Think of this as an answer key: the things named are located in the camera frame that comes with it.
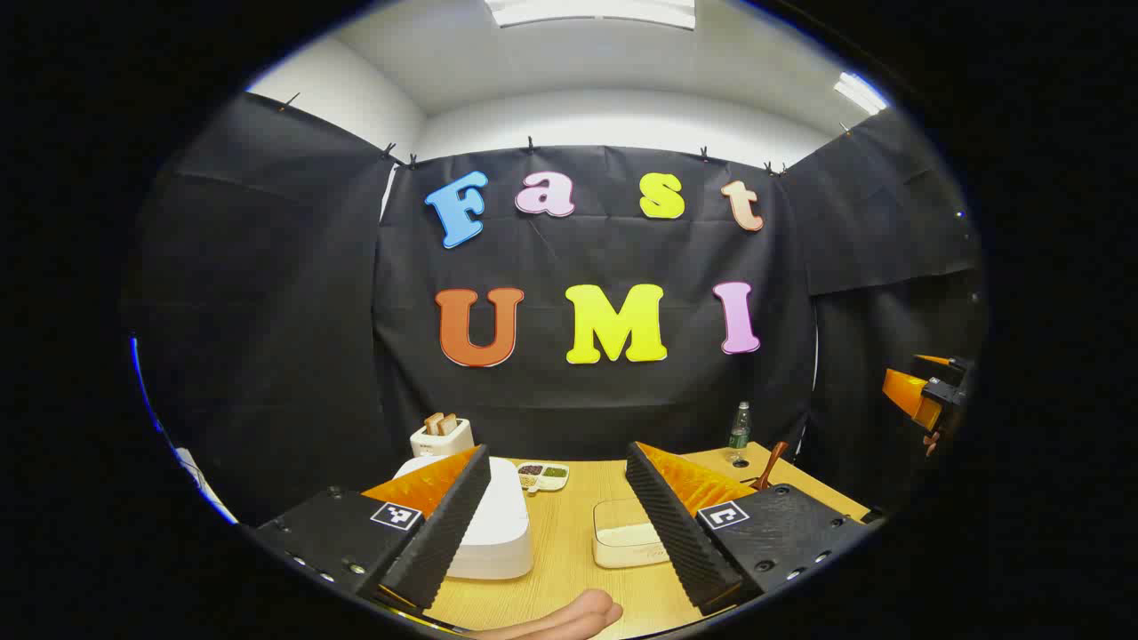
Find small ceiling light panel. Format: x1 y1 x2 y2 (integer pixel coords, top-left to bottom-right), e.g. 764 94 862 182
834 73 888 116

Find white toaster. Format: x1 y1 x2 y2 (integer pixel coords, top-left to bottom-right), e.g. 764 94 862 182
410 418 475 459

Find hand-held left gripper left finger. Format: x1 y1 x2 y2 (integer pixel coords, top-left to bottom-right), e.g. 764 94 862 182
253 444 493 614

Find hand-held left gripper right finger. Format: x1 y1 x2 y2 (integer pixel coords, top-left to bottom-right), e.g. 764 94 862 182
625 441 868 617

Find long ceiling light panel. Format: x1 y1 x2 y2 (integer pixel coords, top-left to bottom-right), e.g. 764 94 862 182
485 0 696 30

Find white rice cooker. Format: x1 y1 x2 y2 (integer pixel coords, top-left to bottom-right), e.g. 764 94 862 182
394 455 534 580

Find brown wooden spoon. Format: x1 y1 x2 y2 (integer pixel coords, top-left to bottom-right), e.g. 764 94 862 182
752 442 789 492

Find white divided dish of beans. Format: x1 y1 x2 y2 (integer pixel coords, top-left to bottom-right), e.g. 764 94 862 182
517 461 570 495

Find cream container of rice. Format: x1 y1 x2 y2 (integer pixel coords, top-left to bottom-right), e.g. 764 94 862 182
592 498 672 570

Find black backdrop cloth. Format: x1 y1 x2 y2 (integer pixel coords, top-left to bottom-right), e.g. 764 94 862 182
124 89 988 525

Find white side table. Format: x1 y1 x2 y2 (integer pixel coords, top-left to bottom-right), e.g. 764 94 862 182
173 444 237 525

